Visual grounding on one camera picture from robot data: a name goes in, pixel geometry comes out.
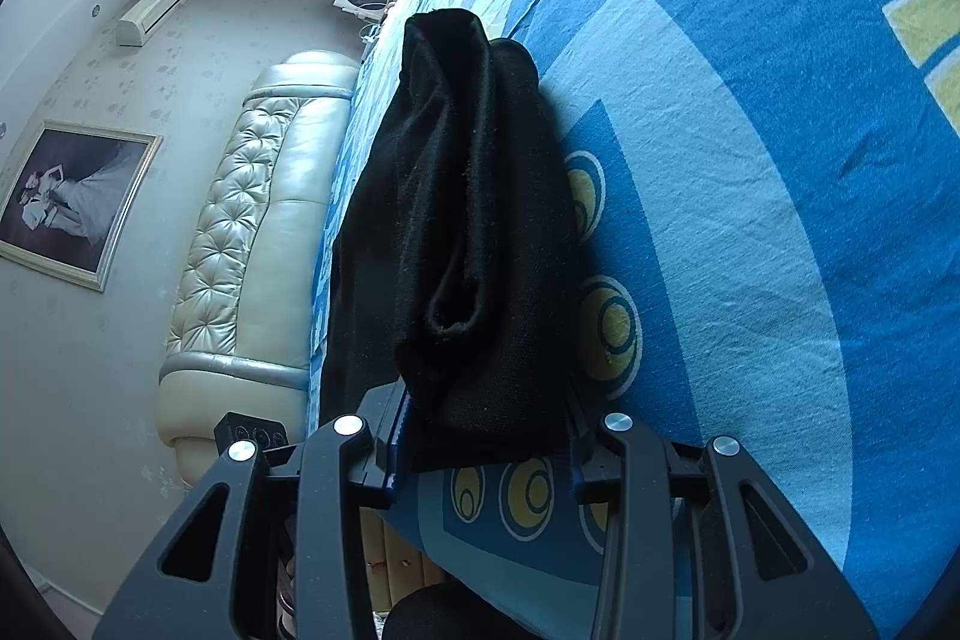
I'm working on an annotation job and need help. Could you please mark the black pants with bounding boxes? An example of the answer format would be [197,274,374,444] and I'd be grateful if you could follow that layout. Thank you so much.
[319,8,579,471]

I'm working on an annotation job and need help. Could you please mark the cream leather headboard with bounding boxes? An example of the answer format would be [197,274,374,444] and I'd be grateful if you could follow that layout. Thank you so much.
[156,50,358,486]

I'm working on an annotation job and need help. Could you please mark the cream bedside drawer cabinet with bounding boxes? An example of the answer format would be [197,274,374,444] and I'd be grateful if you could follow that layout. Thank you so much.
[359,509,446,614]

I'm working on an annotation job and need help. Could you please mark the framed wedding photograph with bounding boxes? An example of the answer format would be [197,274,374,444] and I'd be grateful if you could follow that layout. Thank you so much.
[2,120,163,292]

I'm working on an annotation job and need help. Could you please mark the blue patterned bed sheet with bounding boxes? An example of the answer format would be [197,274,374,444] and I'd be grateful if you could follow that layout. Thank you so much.
[322,0,958,638]

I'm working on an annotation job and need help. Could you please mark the white wall air conditioner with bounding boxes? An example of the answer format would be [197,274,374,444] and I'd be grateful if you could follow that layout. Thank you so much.
[116,0,187,47]

